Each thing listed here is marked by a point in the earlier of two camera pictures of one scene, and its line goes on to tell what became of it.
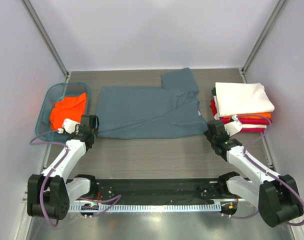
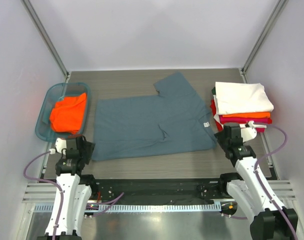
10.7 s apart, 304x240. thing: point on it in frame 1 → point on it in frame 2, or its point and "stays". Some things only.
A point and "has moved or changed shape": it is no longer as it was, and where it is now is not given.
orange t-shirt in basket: (71, 107) stays
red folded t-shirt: (213, 107) stays
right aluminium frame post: (275, 17) stays
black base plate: (160, 190) stays
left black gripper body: (95, 133) → (87, 151)
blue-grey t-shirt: (135, 112) has moved or changed shape
